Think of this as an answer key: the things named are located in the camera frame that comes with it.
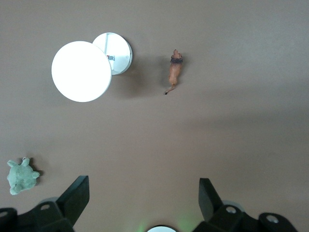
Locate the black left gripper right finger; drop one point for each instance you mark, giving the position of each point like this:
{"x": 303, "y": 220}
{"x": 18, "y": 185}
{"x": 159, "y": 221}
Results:
{"x": 210, "y": 198}

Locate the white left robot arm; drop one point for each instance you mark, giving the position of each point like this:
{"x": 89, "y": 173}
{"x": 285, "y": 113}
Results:
{"x": 160, "y": 229}

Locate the large white plate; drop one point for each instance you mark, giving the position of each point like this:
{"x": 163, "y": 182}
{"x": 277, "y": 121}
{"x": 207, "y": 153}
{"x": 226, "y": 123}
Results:
{"x": 79, "y": 72}

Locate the brown lion statue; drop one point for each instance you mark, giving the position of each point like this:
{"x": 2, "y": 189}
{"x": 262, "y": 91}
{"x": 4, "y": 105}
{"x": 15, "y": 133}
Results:
{"x": 175, "y": 70}

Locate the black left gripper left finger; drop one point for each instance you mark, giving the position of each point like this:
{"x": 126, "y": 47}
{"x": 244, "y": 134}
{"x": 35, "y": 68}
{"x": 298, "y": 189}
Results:
{"x": 72, "y": 198}

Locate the green turtle plush toy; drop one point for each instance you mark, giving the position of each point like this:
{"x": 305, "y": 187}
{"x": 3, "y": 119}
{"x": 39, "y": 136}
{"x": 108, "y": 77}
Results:
{"x": 21, "y": 176}

